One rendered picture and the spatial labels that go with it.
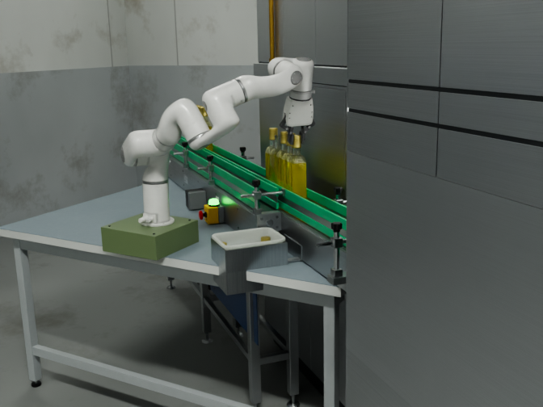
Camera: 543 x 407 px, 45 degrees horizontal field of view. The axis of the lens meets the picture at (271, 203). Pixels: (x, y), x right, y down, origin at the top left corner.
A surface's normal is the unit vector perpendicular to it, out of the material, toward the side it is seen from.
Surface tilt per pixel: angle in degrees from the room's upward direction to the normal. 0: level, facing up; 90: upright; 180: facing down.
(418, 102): 90
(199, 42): 90
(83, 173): 90
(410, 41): 90
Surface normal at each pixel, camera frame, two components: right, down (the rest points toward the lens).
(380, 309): -0.93, 0.11
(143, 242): -0.50, 0.22
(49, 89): 0.87, 0.10
